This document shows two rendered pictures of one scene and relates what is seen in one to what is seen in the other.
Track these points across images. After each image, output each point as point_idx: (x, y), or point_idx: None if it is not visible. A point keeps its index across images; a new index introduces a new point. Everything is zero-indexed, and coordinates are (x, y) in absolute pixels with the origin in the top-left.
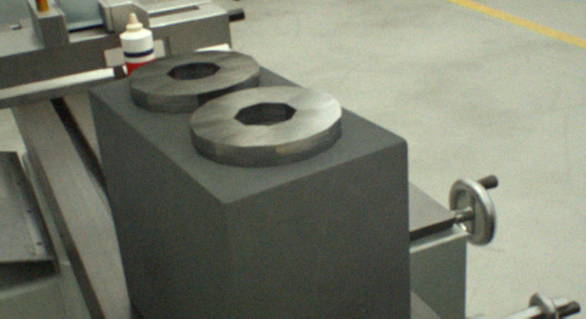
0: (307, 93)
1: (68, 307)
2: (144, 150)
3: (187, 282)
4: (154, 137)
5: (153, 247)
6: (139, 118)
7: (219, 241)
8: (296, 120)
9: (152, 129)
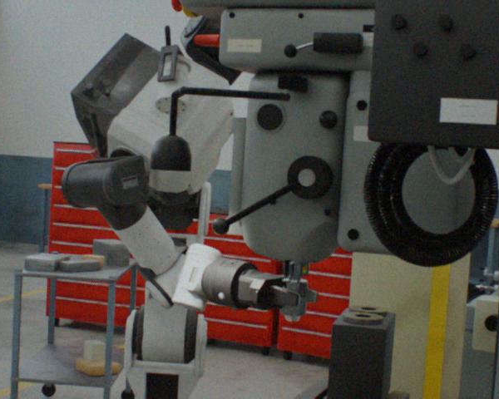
0: (352, 307)
1: None
2: (391, 325)
3: (390, 354)
4: (389, 319)
5: (387, 361)
6: (386, 322)
7: (394, 325)
8: (365, 307)
9: (387, 320)
